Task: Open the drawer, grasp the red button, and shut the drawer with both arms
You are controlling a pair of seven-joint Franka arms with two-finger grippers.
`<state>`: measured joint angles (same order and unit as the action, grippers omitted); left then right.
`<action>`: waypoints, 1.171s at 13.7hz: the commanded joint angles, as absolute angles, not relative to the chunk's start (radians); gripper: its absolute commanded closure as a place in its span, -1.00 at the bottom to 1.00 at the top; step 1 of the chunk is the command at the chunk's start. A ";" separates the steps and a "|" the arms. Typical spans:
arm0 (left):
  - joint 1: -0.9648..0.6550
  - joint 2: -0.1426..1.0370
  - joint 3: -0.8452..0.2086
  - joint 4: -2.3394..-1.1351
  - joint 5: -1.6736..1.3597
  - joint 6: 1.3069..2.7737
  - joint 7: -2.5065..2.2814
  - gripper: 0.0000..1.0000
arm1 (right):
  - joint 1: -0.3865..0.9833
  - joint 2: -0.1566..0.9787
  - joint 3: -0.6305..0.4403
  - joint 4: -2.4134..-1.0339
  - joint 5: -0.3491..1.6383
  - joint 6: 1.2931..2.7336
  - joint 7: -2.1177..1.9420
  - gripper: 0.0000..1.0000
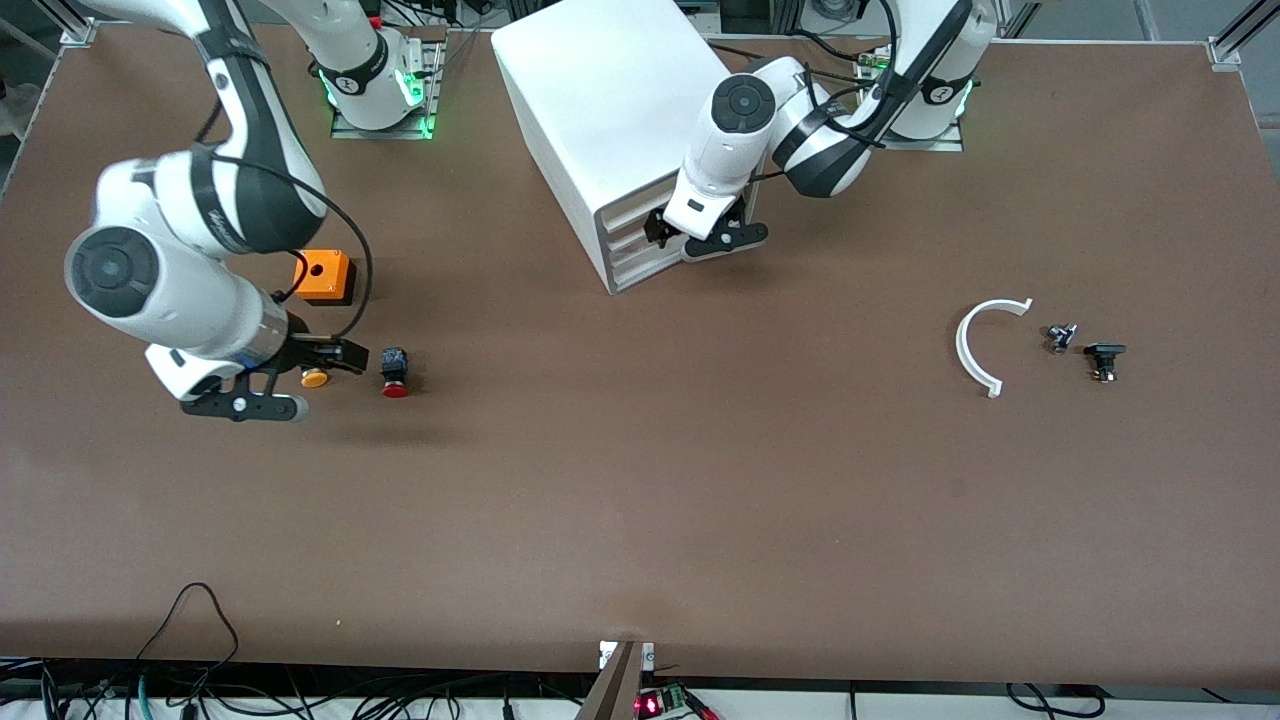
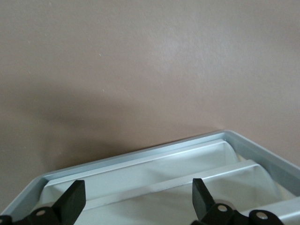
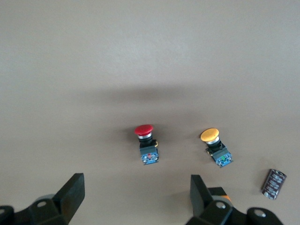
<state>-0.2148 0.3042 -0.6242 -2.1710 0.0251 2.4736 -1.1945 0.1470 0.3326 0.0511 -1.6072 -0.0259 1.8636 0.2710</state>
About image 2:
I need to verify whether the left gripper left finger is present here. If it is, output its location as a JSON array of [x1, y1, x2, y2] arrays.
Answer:
[[0, 180, 86, 225]]

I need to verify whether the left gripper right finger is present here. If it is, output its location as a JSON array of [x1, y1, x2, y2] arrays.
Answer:
[[192, 178, 285, 225]]

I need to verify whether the white drawer cabinet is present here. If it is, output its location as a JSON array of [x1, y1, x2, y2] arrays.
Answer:
[[0, 130, 300, 225]]

